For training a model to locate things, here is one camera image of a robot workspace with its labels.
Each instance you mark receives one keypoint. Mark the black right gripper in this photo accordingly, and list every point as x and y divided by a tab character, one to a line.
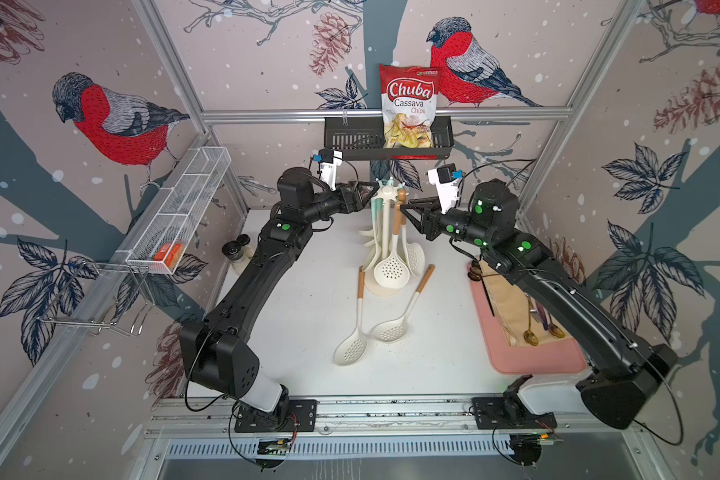
431	216

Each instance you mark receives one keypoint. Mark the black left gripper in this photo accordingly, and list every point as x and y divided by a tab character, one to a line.
355	204

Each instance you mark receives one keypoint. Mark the cream utensil rack stand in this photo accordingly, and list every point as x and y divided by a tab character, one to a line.
388	193

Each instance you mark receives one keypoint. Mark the cream skimmer round head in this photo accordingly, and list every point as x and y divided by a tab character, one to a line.
392	273

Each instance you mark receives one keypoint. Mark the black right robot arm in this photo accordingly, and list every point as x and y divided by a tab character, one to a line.
627	369

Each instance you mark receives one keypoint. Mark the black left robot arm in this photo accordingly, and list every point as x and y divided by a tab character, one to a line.
215	350

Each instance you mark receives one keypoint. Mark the Chuba cassava chips bag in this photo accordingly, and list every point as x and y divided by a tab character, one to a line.
409	97

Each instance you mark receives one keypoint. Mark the black lid pepper shaker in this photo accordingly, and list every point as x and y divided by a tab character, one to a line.
239	250

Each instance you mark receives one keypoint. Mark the purple cutlery piece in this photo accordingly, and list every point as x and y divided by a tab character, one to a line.
547	321

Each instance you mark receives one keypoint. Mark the gold spoon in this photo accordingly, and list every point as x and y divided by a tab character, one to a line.
529	336

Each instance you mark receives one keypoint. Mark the red orange packet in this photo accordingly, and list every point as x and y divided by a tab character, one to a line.
169	255

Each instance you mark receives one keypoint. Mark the pink tray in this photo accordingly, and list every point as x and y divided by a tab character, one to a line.
562	357

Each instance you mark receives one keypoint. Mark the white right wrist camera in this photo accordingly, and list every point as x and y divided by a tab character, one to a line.
447	180

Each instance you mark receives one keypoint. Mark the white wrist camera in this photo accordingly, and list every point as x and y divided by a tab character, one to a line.
328	161
447	180

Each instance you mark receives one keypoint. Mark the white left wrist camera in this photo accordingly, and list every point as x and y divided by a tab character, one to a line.
328	161

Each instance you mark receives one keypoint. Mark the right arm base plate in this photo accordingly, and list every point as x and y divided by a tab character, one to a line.
498	412

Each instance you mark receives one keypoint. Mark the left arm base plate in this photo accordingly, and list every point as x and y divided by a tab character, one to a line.
293	415

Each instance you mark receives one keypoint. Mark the wire hook rack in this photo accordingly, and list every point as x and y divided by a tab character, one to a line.
101	296

